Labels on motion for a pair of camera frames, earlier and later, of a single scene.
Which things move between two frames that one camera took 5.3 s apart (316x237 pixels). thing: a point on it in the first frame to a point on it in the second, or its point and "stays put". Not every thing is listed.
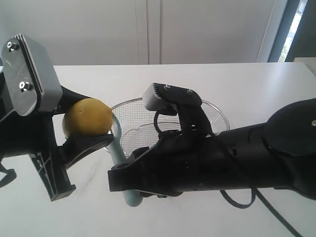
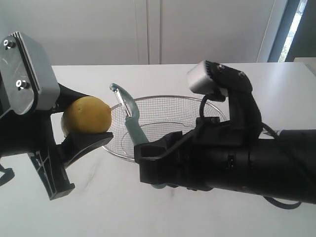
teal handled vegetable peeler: (120, 158) to (133, 123)
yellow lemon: (87, 116) stays put
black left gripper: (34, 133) stays put
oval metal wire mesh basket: (138, 126) stays put
